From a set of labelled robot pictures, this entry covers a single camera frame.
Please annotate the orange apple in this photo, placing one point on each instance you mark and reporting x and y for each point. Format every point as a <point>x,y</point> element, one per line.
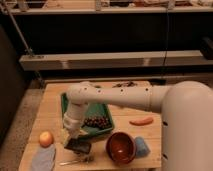
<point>46,139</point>

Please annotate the small dark metal clip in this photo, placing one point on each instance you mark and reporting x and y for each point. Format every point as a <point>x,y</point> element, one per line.
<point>125,84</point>

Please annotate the black rectangular eraser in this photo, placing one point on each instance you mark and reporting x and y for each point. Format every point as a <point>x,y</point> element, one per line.
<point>79,146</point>

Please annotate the metal fork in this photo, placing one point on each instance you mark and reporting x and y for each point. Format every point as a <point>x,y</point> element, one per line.
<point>86,159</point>

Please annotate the green plastic tray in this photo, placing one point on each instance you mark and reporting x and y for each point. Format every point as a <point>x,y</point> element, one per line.
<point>98,116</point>

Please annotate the red-brown bowl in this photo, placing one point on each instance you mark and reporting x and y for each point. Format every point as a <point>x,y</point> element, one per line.
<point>121,148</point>

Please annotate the bunch of dark grapes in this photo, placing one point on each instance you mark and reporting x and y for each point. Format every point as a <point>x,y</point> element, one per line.
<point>99,122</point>

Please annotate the long grey metal beam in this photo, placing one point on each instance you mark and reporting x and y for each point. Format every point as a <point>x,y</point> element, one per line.
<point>113,60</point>

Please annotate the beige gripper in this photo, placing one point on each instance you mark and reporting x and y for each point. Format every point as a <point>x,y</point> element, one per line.
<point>66,136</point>

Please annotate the orange carrot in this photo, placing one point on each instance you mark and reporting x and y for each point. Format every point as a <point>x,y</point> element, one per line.
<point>142,122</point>

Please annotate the grey blue cloth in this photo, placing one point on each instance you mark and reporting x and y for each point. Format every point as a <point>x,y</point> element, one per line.
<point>44,159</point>

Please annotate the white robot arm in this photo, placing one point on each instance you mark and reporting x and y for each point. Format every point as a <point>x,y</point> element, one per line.
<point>187,114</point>

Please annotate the upper metal shelf rail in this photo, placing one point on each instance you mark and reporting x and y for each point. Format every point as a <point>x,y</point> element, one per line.
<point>23,7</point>

